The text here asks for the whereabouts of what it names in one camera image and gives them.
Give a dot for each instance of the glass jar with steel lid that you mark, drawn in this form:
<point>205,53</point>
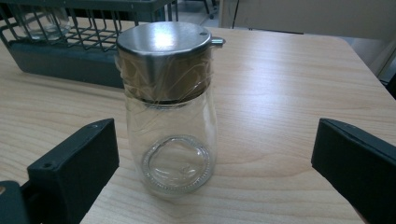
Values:
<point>169,109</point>

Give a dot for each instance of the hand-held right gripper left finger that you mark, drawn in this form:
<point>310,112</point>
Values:
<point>74,168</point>

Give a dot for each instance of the beige desk panel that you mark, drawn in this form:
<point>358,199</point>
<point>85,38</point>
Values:
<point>311,15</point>

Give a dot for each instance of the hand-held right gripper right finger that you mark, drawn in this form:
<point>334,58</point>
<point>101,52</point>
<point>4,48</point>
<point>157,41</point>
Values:
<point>358,174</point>

